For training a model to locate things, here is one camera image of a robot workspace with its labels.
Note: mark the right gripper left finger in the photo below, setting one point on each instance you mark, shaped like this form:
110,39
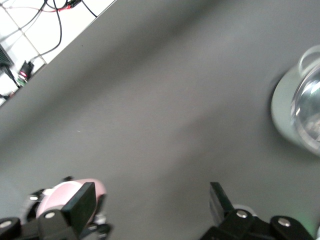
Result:
80,207

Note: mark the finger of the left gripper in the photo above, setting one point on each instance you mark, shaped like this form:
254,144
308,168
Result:
102,225
31,200

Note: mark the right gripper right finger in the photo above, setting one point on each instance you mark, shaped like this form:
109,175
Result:
240,222

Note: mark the pink plastic cup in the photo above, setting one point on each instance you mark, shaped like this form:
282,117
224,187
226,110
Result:
60,195

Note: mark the grey-green cooking pot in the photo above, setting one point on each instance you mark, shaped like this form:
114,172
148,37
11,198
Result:
282,100

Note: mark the black device with red light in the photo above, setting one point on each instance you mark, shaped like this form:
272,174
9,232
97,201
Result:
25,70

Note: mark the dark grey table mat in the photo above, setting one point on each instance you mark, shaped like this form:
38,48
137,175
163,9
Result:
160,100

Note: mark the dark grille box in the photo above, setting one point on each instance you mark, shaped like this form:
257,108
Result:
3,57

